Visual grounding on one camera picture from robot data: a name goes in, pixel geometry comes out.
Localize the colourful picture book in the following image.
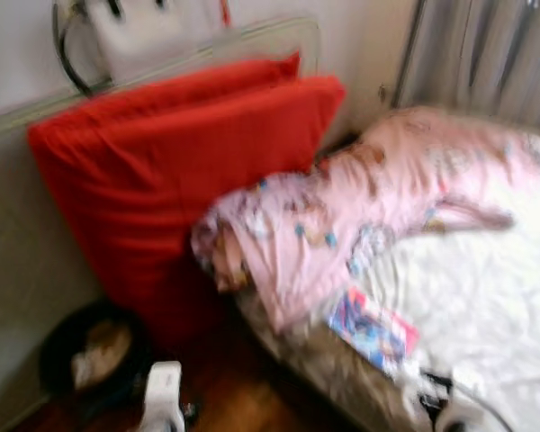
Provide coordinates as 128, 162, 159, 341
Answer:
328, 286, 421, 374

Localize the bed with cream quilt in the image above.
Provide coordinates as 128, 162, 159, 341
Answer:
234, 133, 540, 432

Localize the pink cartoon print blanket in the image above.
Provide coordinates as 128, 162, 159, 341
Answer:
191, 108, 540, 334

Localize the brown cardboard scrap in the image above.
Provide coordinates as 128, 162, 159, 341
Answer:
88, 319, 134, 356

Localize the grey curtain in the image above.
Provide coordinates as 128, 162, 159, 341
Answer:
391, 0, 540, 131

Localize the red fabric-covered mattress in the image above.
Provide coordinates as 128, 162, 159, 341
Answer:
27, 75, 347, 354
72, 52, 303, 120

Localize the crumpled white paper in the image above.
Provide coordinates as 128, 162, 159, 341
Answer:
70, 346, 111, 390

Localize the black round waste bin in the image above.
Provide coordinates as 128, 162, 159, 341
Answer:
38, 301, 154, 419

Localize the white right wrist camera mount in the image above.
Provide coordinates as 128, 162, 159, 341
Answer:
445, 365, 490, 408

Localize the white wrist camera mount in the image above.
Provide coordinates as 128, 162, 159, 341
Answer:
139, 362, 188, 432
445, 365, 490, 408

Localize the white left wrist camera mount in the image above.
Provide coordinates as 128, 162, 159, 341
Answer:
139, 362, 188, 432

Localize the white bag with black straps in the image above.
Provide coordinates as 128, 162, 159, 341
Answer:
54, 0, 235, 95

